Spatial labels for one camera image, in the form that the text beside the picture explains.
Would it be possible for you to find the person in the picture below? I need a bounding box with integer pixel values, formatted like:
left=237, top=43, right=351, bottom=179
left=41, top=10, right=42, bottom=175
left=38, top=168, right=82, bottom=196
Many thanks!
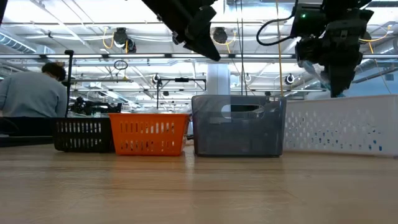
left=0, top=61, right=68, bottom=118

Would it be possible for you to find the orange slotted plastic basket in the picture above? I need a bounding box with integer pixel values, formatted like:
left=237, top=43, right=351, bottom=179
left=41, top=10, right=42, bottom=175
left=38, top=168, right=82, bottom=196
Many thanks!
left=108, top=112, right=191, bottom=157

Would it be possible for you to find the large black cable reel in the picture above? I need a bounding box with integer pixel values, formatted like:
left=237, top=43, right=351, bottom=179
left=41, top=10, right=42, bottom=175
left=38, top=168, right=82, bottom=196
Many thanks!
left=360, top=29, right=373, bottom=44
left=212, top=27, right=229, bottom=45
left=112, top=27, right=137, bottom=54

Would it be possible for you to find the long light strip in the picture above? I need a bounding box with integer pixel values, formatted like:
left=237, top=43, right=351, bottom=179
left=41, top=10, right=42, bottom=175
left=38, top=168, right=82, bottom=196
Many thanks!
left=0, top=54, right=398, bottom=60

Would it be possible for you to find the black hanging cable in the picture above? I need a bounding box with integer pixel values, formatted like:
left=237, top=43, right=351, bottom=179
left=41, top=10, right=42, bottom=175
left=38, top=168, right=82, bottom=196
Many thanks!
left=234, top=0, right=249, bottom=96

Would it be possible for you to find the white perforated plastic basket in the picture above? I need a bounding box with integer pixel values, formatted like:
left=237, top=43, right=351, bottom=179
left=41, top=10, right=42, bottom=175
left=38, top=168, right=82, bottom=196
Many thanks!
left=282, top=94, right=398, bottom=158

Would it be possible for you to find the silver ventilation duct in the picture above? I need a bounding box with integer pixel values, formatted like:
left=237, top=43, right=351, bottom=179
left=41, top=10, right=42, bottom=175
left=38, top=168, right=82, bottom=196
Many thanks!
left=303, top=58, right=398, bottom=91
left=0, top=32, right=34, bottom=53

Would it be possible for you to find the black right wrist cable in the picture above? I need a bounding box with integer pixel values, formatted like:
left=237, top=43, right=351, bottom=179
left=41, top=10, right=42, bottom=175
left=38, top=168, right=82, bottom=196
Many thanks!
left=256, top=14, right=296, bottom=47

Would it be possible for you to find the white building column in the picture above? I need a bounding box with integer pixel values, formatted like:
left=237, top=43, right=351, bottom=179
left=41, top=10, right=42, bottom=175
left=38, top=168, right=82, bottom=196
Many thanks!
left=206, top=63, right=231, bottom=96

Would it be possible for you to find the black frame stand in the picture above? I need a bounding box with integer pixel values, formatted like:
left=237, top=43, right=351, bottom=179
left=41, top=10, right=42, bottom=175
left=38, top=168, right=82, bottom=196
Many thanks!
left=155, top=77, right=208, bottom=116

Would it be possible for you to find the black upright pole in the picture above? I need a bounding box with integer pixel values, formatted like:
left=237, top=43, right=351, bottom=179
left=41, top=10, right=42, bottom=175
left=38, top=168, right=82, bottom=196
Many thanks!
left=63, top=49, right=75, bottom=118

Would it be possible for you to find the black plain box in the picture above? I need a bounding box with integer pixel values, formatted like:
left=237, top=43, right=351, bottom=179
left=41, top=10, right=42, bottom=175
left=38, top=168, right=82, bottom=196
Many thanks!
left=0, top=116, right=54, bottom=147

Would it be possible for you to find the black background robot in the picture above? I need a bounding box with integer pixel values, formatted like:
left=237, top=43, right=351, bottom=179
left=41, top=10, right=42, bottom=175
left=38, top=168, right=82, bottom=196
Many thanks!
left=67, top=96, right=123, bottom=118

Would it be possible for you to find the grey translucent plastic bin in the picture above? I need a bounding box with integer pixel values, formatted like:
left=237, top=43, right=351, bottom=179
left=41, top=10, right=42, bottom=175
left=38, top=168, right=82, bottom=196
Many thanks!
left=190, top=94, right=287, bottom=158

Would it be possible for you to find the black slotted plastic basket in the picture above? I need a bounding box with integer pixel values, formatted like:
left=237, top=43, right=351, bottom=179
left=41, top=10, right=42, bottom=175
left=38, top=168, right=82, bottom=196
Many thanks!
left=52, top=117, right=115, bottom=154

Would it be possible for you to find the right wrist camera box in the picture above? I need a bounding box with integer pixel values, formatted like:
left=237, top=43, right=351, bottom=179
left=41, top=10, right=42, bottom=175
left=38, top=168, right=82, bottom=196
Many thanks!
left=291, top=2, right=325, bottom=39

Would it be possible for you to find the black cable ring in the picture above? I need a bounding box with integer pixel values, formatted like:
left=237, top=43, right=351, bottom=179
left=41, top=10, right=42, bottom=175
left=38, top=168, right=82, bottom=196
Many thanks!
left=113, top=60, right=129, bottom=72

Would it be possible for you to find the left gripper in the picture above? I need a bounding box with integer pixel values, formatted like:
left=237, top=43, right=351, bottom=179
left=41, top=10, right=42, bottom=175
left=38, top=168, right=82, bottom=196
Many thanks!
left=141, top=0, right=222, bottom=62

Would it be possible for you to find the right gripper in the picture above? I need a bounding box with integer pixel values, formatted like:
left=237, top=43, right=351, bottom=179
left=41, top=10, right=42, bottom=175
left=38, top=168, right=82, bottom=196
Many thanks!
left=295, top=9, right=375, bottom=98

